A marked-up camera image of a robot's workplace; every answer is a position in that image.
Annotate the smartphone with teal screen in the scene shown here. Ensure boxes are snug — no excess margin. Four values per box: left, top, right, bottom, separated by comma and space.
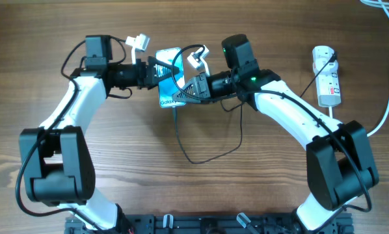
155, 47, 185, 108

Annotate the black usb charging cable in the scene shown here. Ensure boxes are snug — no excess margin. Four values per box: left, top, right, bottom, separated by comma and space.
172, 51, 338, 165

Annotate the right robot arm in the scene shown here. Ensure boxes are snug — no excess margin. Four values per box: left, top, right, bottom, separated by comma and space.
173, 34, 379, 233

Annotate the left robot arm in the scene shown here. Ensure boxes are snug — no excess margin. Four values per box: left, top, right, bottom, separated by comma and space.
15, 35, 181, 233

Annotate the white charger plug adapter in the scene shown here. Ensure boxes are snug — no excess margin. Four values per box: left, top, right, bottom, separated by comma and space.
313, 56, 338, 74

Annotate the white power strip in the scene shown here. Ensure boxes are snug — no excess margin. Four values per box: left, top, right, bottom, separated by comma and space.
312, 45, 341, 107

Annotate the black right camera cable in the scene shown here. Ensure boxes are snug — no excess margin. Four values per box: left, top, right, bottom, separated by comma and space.
170, 44, 373, 234

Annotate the black camera cable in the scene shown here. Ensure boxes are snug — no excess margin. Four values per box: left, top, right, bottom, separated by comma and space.
14, 35, 133, 234
170, 44, 373, 234

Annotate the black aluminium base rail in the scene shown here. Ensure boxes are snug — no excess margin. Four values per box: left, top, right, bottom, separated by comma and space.
64, 213, 355, 234

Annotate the black left camera cable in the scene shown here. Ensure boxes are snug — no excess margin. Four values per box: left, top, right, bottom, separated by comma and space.
14, 35, 133, 234

